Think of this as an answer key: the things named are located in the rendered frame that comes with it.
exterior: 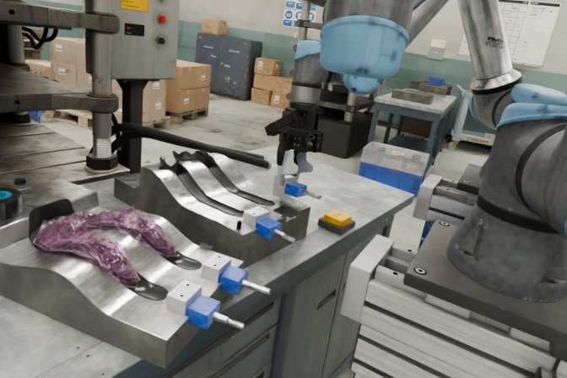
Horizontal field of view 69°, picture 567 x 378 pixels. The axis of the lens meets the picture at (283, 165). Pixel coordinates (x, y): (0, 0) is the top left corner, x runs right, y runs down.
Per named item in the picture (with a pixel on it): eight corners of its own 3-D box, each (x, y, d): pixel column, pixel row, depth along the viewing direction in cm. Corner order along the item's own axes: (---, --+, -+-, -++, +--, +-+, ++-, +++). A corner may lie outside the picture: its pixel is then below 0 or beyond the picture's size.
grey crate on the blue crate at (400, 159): (427, 168, 419) (430, 153, 414) (421, 177, 383) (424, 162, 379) (369, 153, 442) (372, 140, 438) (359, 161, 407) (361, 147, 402)
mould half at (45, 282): (240, 283, 86) (246, 237, 83) (164, 369, 62) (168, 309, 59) (59, 220, 101) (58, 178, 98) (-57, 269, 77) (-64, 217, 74)
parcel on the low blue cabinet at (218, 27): (227, 36, 801) (229, 21, 793) (218, 35, 772) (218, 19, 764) (210, 34, 818) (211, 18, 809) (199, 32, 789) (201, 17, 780)
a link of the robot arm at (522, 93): (515, 148, 90) (534, 86, 86) (484, 133, 103) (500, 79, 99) (566, 154, 91) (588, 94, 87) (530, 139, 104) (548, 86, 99)
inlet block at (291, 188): (323, 206, 105) (326, 186, 104) (313, 208, 101) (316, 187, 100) (283, 192, 113) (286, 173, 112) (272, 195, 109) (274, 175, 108)
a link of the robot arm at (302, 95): (285, 84, 102) (303, 87, 108) (283, 102, 103) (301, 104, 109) (310, 87, 98) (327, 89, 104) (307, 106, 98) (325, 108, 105)
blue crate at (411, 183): (422, 186, 425) (427, 167, 419) (416, 198, 389) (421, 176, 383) (365, 171, 449) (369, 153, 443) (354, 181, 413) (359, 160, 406)
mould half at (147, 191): (305, 236, 110) (313, 190, 106) (239, 271, 90) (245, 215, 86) (186, 179, 138) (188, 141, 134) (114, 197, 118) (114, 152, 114)
